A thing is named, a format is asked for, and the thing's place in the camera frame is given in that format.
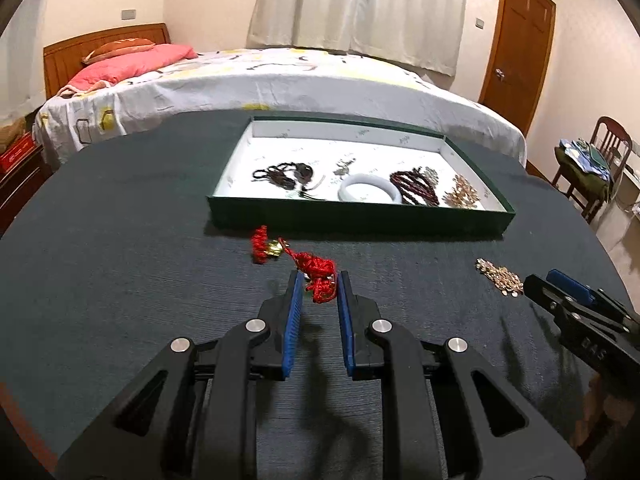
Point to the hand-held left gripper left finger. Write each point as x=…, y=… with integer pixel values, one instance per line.
x=295, y=325

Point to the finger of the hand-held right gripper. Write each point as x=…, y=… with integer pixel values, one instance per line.
x=567, y=284
x=580, y=327

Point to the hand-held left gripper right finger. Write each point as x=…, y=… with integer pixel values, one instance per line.
x=345, y=325

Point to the white jade bangle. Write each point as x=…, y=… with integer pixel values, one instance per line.
x=367, y=178

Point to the small silver trinket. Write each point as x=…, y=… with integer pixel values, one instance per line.
x=344, y=166

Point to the small crystal ornament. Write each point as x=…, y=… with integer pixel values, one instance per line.
x=430, y=175

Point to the green shallow box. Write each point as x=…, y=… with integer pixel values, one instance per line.
x=300, y=147

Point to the pile of clothes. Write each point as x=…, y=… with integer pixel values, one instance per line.
x=582, y=165

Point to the wooden chair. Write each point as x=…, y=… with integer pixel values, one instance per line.
x=612, y=135

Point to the brown wooden door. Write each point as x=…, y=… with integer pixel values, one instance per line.
x=515, y=50

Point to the bed with patterned sheet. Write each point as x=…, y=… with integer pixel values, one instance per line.
x=300, y=85

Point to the dark wooden nightstand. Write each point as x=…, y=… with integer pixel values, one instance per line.
x=20, y=190

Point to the pink pillow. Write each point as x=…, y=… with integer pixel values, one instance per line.
x=130, y=65

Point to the white window curtain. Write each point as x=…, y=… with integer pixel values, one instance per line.
x=360, y=5

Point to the red gift box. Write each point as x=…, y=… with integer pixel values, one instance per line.
x=17, y=155

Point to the orange cushion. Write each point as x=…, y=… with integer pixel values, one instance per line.
x=120, y=49

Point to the wooden headboard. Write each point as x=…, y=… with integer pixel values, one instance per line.
x=62, y=57

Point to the grey wall socket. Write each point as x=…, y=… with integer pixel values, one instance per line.
x=129, y=14

